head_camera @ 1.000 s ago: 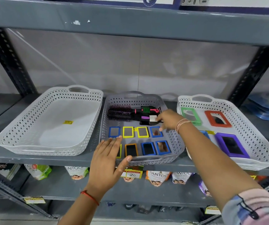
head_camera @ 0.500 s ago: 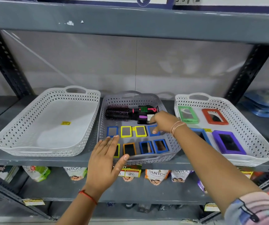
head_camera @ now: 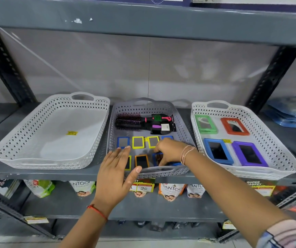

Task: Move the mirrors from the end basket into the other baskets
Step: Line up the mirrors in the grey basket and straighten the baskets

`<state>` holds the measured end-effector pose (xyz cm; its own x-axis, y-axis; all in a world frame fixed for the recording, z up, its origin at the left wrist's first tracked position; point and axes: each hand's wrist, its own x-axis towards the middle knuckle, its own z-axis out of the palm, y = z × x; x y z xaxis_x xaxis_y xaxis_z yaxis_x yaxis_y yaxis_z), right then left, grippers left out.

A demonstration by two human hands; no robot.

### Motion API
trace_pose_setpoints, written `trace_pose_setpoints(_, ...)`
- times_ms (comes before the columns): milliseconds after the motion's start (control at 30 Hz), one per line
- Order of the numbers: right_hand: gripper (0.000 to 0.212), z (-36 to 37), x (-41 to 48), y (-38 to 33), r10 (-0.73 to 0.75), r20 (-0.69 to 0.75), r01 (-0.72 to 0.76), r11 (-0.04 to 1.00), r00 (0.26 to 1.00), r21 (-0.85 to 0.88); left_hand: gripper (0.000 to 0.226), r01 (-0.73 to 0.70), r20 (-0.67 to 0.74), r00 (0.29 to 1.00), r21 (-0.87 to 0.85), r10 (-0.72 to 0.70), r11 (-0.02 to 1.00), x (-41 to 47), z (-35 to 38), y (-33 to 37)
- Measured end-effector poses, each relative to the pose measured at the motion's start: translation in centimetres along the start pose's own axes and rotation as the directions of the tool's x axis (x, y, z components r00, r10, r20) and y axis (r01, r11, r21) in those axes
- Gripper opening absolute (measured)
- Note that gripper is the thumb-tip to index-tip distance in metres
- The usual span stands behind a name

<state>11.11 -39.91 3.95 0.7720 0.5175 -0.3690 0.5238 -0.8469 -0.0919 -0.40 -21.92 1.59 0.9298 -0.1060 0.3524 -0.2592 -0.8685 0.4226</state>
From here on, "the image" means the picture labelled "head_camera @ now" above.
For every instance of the person's right hand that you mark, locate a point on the person's right hand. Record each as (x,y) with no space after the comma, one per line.
(172,151)

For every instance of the person's left hand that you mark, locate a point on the person's left hand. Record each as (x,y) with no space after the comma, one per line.
(111,180)

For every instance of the person's right fingers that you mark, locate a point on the person's right fingers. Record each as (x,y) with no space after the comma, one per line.
(164,156)

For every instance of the person's left thumb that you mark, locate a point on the person's left thumb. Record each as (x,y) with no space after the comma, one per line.
(133,176)

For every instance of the blue framed pocket mirror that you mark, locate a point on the blue framed pocket mirror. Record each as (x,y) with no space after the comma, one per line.
(154,158)

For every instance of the person's left forearm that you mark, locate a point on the person's left forearm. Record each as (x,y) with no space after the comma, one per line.
(86,232)

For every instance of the person's right forearm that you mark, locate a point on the person's right forearm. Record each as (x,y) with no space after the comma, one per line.
(230,193)

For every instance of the yellow shelf price label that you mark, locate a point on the yellow shelf price label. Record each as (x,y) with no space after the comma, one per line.
(144,187)
(263,189)

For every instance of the pale thread wrist bands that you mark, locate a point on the pale thread wrist bands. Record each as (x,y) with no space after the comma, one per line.
(186,153)

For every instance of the black hair brush purple label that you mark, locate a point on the black hair brush purple label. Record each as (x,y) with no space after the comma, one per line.
(163,130)

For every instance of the row of small pocket mirrors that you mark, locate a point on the row of small pocket mirrors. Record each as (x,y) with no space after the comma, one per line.
(138,142)

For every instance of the orange white pouch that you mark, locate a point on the orange white pouch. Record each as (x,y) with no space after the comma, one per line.
(171,191)

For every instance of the blue framed large mirror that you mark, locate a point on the blue framed large mirror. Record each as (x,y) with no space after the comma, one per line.
(208,149)

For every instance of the small white pouch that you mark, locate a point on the small white pouch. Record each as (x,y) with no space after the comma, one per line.
(195,191)

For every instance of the green framed large mirror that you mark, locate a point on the green framed large mirror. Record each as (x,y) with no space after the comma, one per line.
(205,131)

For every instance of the red thread wrist band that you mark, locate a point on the red thread wrist band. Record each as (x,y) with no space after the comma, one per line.
(97,210)

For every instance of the grey perforated plastic basket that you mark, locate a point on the grey perforated plastic basket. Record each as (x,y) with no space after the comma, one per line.
(148,107)

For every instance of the black hair brush green label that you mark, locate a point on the black hair brush green label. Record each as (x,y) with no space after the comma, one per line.
(128,118)

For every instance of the white pouch with faces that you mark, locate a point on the white pouch with faces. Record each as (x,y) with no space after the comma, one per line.
(82,188)

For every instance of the row of dark packaged goods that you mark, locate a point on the row of dark packaged goods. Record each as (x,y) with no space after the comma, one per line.
(158,226)

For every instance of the yellow price sticker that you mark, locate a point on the yellow price sticker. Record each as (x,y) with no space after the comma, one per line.
(226,141)
(72,133)

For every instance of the orange framed large mirror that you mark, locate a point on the orange framed large mirror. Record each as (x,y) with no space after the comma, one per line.
(225,127)

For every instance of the purple framed large mirror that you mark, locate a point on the purple framed large mirror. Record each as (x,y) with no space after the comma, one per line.
(237,152)

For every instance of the white perforated plastic basket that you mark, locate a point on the white perforated plastic basket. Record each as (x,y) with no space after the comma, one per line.
(60,142)
(272,147)

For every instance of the green white pouch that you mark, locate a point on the green white pouch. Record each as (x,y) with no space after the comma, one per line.
(41,188)

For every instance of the small white shelf tag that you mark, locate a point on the small white shelf tag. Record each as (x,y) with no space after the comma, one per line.
(35,220)
(228,225)

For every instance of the pile of blue packets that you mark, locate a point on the pile of blue packets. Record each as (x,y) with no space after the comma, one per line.
(290,108)

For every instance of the grey metal shelf rack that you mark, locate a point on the grey metal shelf rack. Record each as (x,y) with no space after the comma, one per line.
(137,20)

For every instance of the patterned shirt sleeve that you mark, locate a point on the patterned shirt sleeve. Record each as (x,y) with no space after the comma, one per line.
(287,235)

